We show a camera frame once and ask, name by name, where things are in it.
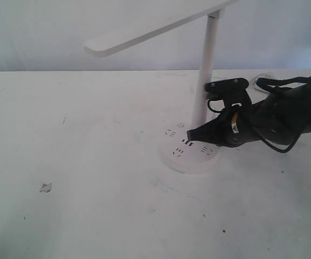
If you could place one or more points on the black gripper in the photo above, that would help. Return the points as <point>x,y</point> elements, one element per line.
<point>239,122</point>

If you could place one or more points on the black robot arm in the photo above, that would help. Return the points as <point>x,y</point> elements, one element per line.
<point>278,121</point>

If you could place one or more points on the white desk lamp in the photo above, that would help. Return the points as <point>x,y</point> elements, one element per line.
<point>158,17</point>

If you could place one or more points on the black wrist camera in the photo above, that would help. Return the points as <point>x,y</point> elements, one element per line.
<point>230,91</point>

